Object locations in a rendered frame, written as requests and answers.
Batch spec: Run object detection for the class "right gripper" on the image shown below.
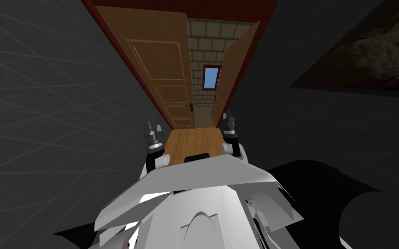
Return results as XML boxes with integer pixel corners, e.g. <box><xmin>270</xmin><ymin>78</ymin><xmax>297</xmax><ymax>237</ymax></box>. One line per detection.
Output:
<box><xmin>220</xmin><ymin>109</ymin><xmax>236</xmax><ymax>136</ymax></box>

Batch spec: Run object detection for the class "dark framed wall picture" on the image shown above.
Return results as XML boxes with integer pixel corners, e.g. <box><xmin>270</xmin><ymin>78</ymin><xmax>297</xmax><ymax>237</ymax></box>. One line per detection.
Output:
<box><xmin>289</xmin><ymin>0</ymin><xmax>399</xmax><ymax>100</ymax></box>

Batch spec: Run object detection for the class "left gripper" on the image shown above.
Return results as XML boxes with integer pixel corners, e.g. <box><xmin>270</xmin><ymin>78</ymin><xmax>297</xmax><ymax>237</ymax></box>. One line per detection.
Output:
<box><xmin>144</xmin><ymin>122</ymin><xmax>162</xmax><ymax>144</ymax></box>

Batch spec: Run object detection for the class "plain brown door leaf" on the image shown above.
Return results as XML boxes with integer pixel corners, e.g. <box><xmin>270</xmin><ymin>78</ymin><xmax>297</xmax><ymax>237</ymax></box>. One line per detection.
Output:
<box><xmin>210</xmin><ymin>21</ymin><xmax>261</xmax><ymax>127</ymax></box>

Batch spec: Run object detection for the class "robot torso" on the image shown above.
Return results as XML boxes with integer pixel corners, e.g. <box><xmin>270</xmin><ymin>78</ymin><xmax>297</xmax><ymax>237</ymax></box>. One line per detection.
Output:
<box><xmin>93</xmin><ymin>152</ymin><xmax>305</xmax><ymax>249</ymax></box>

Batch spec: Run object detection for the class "red framed window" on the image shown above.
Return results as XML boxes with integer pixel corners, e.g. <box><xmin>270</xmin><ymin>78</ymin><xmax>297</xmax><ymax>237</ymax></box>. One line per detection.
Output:
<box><xmin>202</xmin><ymin>64</ymin><xmax>222</xmax><ymax>91</ymax></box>

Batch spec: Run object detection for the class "brown wooden door leaf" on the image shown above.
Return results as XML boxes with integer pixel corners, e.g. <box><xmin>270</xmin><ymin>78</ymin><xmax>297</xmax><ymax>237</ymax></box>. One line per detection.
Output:
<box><xmin>94</xmin><ymin>5</ymin><xmax>196</xmax><ymax>130</ymax></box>

